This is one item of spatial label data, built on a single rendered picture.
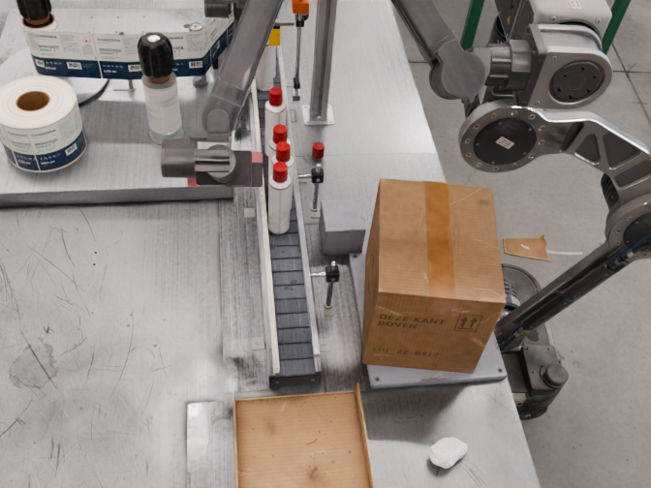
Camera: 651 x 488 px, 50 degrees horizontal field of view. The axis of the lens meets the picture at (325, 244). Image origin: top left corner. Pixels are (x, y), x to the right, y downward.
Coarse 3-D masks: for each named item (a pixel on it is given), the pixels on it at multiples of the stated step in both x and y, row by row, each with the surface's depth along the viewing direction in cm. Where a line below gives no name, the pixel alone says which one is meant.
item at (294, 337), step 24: (264, 96) 200; (264, 120) 193; (264, 144) 187; (264, 168) 181; (264, 192) 176; (288, 240) 166; (288, 264) 162; (288, 288) 157; (288, 312) 153; (288, 336) 149; (288, 360) 146; (312, 360) 146
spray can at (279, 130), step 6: (276, 126) 161; (282, 126) 161; (276, 132) 160; (282, 132) 160; (270, 138) 165; (276, 138) 161; (282, 138) 161; (288, 138) 165; (270, 144) 163; (270, 150) 164; (270, 156) 165; (270, 162) 167; (270, 168) 169; (270, 174) 170
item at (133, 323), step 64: (0, 0) 229; (64, 0) 231; (128, 0) 234; (192, 0) 237; (384, 0) 245; (384, 64) 222; (320, 128) 200; (384, 128) 202; (320, 192) 184; (0, 256) 164; (64, 256) 165; (128, 256) 166; (192, 256) 168; (256, 256) 169; (320, 256) 170; (0, 320) 153; (64, 320) 154; (128, 320) 155; (192, 320) 156; (256, 320) 157; (320, 320) 158; (0, 384) 143; (64, 384) 144; (128, 384) 145; (192, 384) 146; (256, 384) 147; (320, 384) 148; (448, 384) 150; (0, 448) 135; (64, 448) 136; (128, 448) 136; (192, 448) 137; (384, 448) 140; (512, 448) 142
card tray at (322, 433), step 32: (256, 416) 142; (288, 416) 143; (320, 416) 143; (352, 416) 144; (256, 448) 138; (288, 448) 138; (320, 448) 139; (352, 448) 139; (256, 480) 134; (288, 480) 134; (320, 480) 135; (352, 480) 135
